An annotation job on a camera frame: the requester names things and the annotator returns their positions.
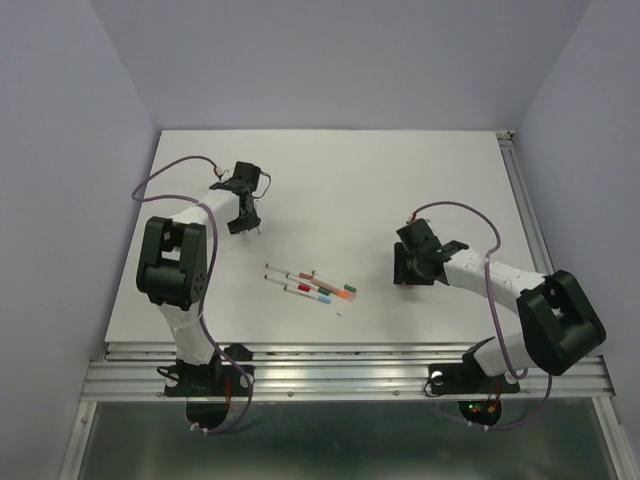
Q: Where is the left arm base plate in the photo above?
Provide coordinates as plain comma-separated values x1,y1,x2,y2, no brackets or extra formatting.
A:
156,354,248,398

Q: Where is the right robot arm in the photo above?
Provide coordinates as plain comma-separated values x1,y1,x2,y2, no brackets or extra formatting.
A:
393,219,606,390

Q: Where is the brown capped marker pen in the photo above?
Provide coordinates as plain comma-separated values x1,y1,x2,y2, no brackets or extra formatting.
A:
265,263,313,280

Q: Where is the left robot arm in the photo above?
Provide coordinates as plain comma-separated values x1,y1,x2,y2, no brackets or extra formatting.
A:
132,155,266,394

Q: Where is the orange marker clear cap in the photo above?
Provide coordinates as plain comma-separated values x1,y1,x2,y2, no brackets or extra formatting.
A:
311,277,356,301

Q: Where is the right side aluminium rail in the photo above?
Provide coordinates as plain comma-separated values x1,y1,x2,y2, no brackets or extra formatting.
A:
496,130,555,274

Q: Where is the red capped marker pen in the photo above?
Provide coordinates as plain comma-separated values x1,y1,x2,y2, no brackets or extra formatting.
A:
264,274,311,292

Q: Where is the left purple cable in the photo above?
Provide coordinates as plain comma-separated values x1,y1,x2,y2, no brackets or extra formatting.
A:
131,155,257,435

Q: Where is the aluminium frame rail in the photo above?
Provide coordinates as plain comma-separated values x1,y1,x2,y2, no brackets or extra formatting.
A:
82,342,614,401

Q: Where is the grey capped marker pen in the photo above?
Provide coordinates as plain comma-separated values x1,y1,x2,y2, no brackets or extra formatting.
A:
240,227,261,237

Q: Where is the blue capped marker pen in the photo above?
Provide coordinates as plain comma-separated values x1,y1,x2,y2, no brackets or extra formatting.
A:
283,285,332,305

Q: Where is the green capped marker pen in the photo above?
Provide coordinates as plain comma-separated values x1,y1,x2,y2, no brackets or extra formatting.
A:
311,270,357,294

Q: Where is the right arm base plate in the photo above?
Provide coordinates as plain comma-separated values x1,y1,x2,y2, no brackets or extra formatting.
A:
423,352,520,397

